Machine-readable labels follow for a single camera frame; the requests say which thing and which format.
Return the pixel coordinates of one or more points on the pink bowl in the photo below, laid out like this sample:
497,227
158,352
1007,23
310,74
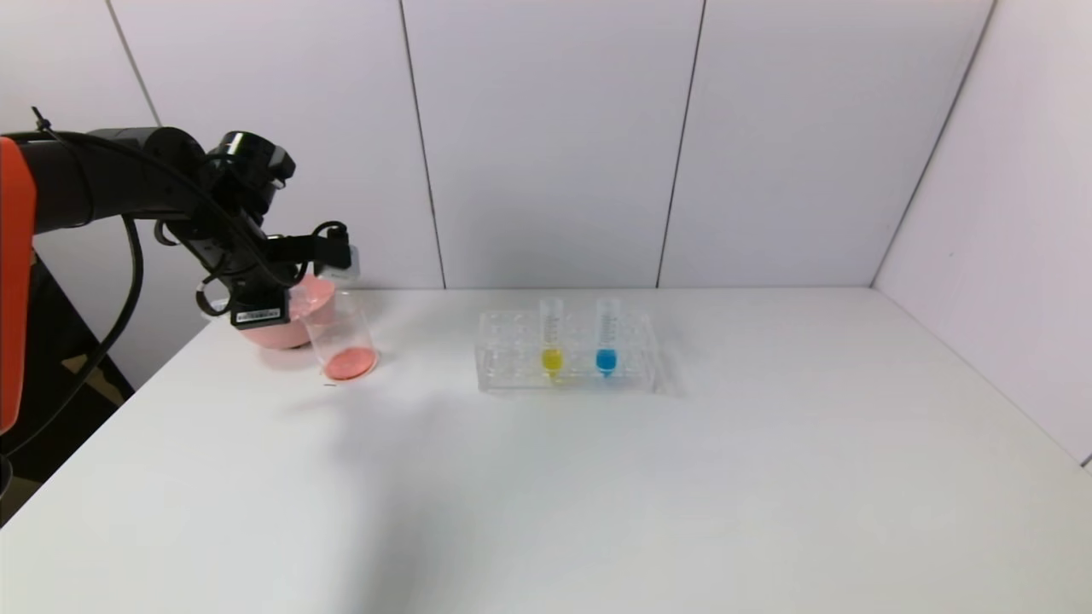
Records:
311,298

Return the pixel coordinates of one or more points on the test tube with yellow pigment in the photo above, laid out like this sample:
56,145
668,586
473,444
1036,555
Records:
552,360

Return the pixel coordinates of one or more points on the clear glass beaker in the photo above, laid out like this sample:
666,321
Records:
350,362

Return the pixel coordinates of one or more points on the test tube with blue pigment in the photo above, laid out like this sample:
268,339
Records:
606,360

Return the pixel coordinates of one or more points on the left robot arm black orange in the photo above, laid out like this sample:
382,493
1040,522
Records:
102,183

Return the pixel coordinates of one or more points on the clear acrylic test tube rack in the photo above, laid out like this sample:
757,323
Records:
636,367

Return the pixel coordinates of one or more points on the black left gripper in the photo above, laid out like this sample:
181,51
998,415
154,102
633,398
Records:
258,312

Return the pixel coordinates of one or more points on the brown cardboard box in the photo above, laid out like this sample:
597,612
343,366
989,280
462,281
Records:
94,375

